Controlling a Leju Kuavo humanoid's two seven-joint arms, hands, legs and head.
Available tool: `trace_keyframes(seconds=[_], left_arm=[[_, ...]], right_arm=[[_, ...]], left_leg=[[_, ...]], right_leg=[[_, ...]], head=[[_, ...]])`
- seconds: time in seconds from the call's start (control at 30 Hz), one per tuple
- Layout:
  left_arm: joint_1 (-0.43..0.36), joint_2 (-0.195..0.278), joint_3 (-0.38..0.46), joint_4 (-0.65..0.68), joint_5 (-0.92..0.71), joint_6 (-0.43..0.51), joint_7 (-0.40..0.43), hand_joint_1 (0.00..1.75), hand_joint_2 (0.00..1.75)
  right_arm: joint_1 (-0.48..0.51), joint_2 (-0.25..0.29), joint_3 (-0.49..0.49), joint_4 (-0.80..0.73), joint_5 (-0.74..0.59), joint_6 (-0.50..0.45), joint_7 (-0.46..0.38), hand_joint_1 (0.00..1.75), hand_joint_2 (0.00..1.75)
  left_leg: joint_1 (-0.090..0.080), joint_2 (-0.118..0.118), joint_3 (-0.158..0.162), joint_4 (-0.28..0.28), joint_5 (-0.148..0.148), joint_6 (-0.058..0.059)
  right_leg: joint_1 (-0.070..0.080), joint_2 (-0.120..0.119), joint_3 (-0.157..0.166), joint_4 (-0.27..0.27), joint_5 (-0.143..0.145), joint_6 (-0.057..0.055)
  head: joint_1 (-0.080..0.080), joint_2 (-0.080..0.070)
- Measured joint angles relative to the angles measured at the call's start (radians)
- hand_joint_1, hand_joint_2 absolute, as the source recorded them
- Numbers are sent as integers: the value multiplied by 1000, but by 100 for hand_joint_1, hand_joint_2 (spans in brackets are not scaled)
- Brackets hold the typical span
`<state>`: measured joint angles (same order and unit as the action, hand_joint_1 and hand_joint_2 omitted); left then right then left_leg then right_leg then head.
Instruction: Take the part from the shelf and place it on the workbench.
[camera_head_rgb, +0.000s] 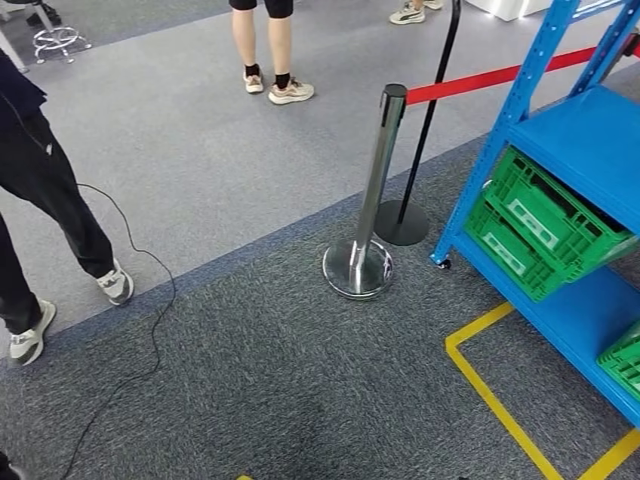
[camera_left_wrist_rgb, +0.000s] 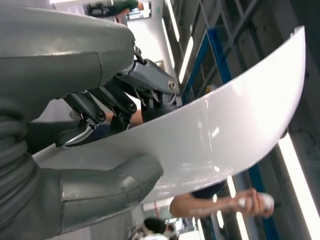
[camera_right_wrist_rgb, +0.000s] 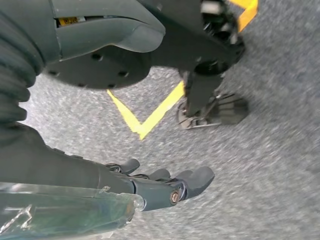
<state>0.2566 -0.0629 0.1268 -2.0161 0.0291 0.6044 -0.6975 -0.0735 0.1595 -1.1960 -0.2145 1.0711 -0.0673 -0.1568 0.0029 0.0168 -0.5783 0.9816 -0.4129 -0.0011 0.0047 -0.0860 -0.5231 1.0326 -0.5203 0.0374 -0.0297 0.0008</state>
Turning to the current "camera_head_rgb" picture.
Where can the chrome stanchion post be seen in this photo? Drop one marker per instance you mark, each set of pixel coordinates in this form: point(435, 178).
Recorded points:
point(376, 179)

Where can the black stanchion post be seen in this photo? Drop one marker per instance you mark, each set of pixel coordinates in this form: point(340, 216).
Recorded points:
point(402, 224)

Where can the chrome base stool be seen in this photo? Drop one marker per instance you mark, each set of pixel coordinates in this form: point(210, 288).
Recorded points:
point(63, 36)

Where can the yellow floor tape frame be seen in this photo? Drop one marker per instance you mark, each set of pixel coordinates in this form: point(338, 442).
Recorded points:
point(500, 409)

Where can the person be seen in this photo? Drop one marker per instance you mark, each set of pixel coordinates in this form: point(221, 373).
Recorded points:
point(30, 166)
point(280, 40)
point(407, 13)

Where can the red barrier belt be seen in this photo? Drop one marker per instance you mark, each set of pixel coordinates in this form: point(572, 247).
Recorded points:
point(460, 85)

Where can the green plastic crate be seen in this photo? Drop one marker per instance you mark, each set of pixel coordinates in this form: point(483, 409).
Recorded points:
point(530, 275)
point(623, 361)
point(564, 205)

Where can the blue metal shelf rack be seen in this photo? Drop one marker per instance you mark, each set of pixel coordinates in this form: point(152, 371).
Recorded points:
point(590, 139)

